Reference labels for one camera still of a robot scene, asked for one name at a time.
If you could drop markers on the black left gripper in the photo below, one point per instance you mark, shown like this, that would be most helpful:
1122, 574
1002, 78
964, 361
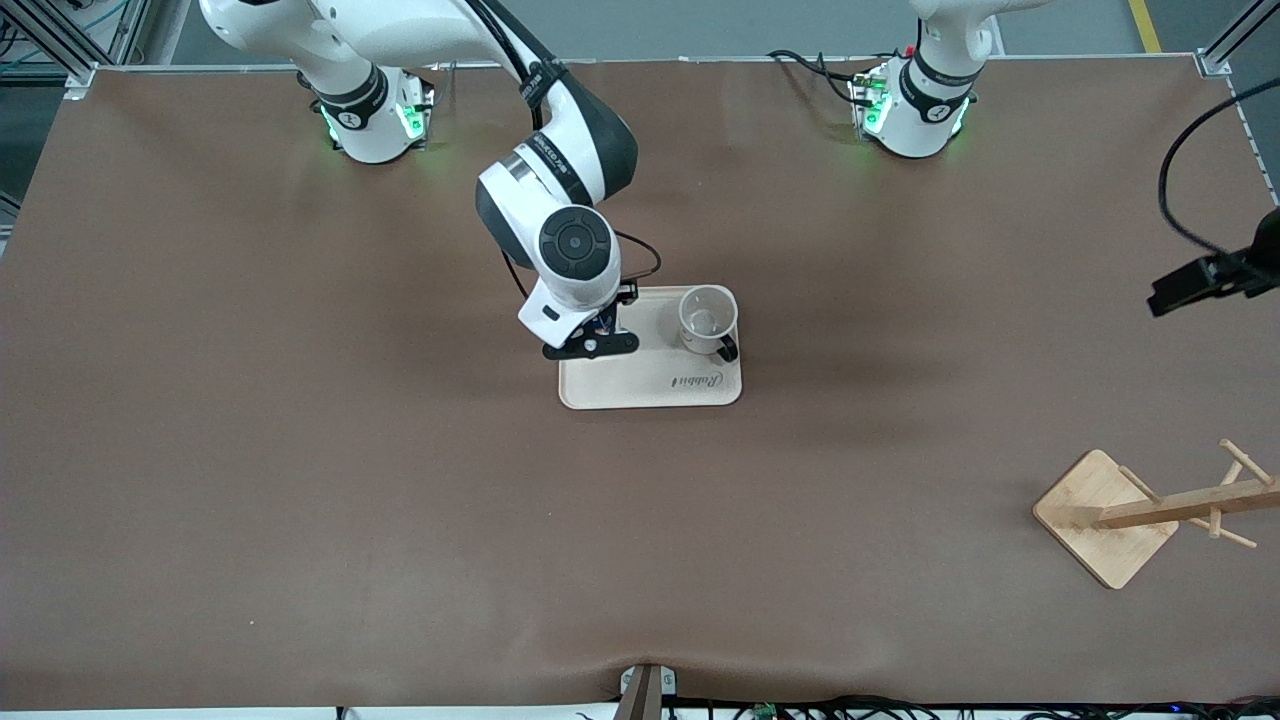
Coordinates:
1243, 270

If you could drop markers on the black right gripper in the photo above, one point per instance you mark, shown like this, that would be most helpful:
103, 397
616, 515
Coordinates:
627, 293

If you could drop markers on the blue milk carton green cap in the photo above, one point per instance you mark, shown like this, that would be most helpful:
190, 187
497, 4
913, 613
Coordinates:
606, 322

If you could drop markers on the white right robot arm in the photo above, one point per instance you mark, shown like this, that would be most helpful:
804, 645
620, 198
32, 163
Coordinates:
420, 30

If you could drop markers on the cream rabbit print tray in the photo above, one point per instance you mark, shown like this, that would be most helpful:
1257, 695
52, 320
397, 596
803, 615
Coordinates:
620, 385

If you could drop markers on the wooden mug tree stand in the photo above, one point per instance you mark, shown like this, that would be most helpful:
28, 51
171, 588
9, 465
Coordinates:
1100, 500

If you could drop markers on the brown table mat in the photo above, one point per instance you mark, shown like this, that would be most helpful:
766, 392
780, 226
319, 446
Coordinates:
400, 500

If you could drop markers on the aluminium frame post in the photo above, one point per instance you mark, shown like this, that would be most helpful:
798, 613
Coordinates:
1240, 30
168, 30

